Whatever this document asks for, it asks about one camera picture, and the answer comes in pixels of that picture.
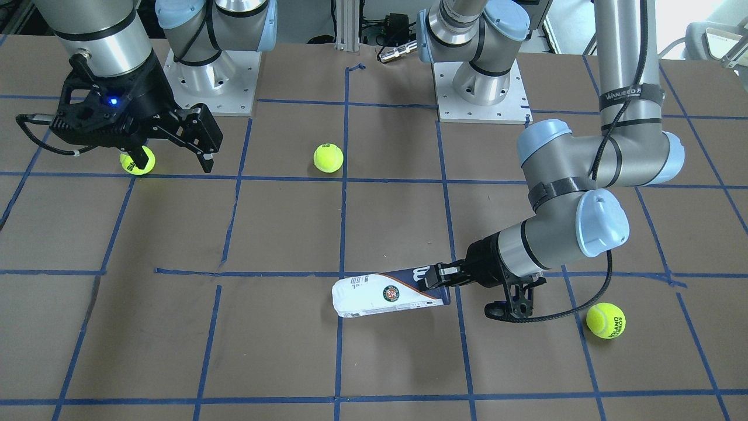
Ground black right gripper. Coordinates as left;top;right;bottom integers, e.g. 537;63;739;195
61;56;223;174

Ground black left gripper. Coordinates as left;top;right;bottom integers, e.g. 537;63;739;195
417;233;508;291

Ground Wilson tennis ball can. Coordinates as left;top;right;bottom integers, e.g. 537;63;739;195
331;266;451;318

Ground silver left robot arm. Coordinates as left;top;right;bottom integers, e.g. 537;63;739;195
417;1;685;291

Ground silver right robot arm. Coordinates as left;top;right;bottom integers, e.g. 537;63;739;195
16;1;278;173

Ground far yellow tennis ball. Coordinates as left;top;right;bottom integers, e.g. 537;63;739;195
120;145;156;175

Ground yellow tennis ball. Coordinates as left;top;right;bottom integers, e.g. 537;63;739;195
313;143;344;173
120;145;156;175
586;303;627;339

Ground middle yellow tennis ball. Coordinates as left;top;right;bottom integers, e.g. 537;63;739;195
313;143;344;173

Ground near yellow tennis ball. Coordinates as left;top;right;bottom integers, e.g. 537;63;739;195
586;303;627;339

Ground silver metal connector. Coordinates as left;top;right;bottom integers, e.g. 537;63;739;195
377;40;418;64

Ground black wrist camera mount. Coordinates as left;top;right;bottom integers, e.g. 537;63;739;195
51;79;146;151

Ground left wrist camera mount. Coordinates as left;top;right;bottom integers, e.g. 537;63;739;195
484;275;547;323

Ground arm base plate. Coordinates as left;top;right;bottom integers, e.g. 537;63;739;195
164;50;262;117
432;61;534;125

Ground aluminium frame post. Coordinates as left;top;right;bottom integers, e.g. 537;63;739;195
333;0;361;53

